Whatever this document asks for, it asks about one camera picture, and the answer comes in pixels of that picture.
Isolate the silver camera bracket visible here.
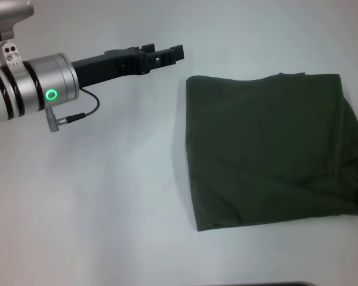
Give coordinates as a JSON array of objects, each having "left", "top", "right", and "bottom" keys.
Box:
[{"left": 0, "top": 40, "right": 26, "bottom": 68}]

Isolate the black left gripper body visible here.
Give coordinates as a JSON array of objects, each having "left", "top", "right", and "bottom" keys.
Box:
[{"left": 71, "top": 46, "right": 152, "bottom": 89}]

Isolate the dark green FREE t-shirt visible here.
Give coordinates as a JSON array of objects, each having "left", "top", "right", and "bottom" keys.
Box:
[{"left": 185, "top": 71, "right": 358, "bottom": 234}]

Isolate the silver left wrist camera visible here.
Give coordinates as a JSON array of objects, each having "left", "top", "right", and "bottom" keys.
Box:
[{"left": 0, "top": 0, "right": 35, "bottom": 42}]

